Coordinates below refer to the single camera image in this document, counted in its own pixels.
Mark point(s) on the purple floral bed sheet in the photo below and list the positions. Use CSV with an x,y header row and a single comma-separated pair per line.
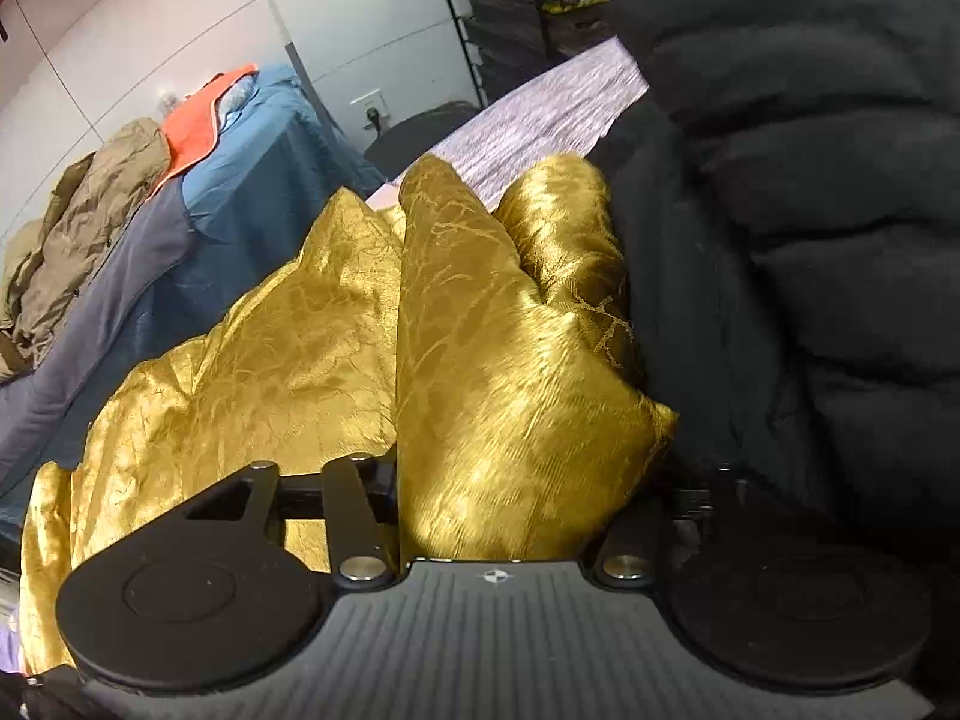
x,y
567,109

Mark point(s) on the blue grey quilt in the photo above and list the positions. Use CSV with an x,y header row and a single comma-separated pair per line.
x,y
189,253

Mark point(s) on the gold satin jacket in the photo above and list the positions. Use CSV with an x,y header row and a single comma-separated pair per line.
x,y
487,346

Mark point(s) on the khaki jacket on quilt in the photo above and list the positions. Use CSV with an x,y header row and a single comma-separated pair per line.
x,y
51,260

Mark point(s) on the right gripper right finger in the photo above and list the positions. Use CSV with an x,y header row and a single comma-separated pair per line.
x,y
626,555

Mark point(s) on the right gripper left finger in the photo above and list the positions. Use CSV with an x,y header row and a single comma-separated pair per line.
x,y
361,520

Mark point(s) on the orange cloth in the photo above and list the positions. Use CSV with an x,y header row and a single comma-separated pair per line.
x,y
192,128

